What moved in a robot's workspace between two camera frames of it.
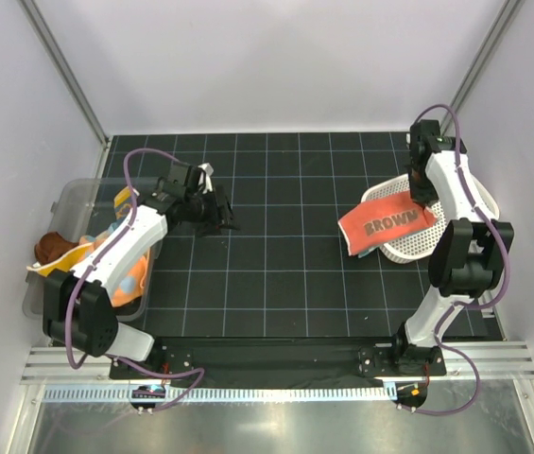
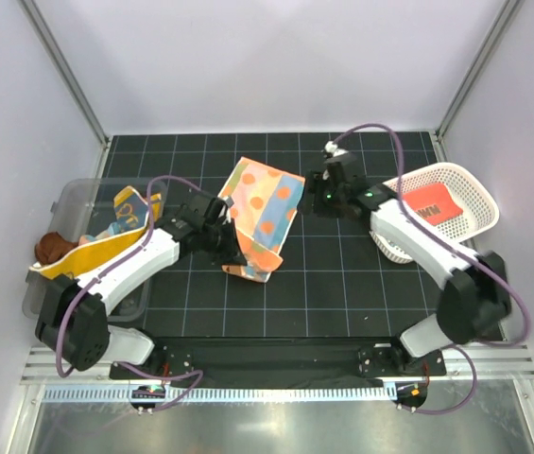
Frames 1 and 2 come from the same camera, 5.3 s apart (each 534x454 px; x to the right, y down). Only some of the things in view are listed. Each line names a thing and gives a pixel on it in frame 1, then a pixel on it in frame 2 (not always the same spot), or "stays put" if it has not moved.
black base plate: [283, 361] stays put
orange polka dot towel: [131, 289] → [265, 200]
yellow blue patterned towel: [64, 262] stays put
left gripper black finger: [225, 219] → [230, 251]
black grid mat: [286, 271] stays put
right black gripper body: [418, 180] → [332, 199]
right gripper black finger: [425, 197] → [314, 195]
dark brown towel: [50, 247] stays put
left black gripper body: [202, 208] → [214, 235]
